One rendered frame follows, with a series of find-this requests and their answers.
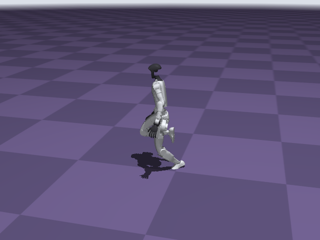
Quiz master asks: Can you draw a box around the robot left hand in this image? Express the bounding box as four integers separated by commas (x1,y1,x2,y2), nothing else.
148,121,161,138

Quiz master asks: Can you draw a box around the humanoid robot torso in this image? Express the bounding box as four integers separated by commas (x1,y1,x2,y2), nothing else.
151,79,170,124

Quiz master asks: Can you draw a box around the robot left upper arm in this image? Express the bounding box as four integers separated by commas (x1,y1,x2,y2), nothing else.
152,83,165,107

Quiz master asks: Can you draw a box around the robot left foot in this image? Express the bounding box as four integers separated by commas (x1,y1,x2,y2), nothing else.
171,160,185,170

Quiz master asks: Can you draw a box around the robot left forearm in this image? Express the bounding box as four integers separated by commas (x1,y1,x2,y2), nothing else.
154,101,164,124

